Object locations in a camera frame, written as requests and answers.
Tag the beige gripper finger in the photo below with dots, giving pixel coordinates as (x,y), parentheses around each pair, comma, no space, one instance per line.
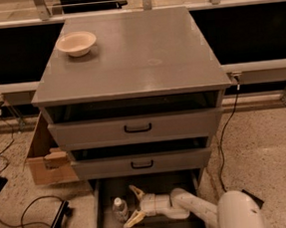
(136,217)
(137,192)

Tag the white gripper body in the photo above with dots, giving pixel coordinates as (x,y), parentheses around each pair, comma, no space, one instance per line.
(153,203)

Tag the clear plastic water bottle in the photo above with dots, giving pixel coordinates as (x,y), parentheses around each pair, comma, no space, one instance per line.
(121,210)

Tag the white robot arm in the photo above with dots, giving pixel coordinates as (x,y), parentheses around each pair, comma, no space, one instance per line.
(235,209)

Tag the grey bottom drawer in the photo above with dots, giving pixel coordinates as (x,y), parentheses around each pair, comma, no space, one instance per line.
(107,189)

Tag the grey drawer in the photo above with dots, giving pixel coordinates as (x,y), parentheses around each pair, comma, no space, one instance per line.
(90,125)
(141,158)
(107,189)

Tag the grey middle drawer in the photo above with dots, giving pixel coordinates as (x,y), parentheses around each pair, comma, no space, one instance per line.
(141,158)

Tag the grey top drawer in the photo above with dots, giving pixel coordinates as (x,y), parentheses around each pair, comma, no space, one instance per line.
(90,125)

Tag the grey drawer cabinet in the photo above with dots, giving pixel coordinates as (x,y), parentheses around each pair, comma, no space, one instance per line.
(138,55)

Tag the brown cardboard box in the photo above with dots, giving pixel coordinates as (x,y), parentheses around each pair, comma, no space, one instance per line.
(47,162)

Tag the black power adapter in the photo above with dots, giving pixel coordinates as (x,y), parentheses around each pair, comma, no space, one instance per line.
(257,200)

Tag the white bowl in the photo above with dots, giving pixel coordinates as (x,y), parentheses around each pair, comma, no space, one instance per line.
(76,44)

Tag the black office chair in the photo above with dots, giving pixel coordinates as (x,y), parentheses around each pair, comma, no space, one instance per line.
(79,6)

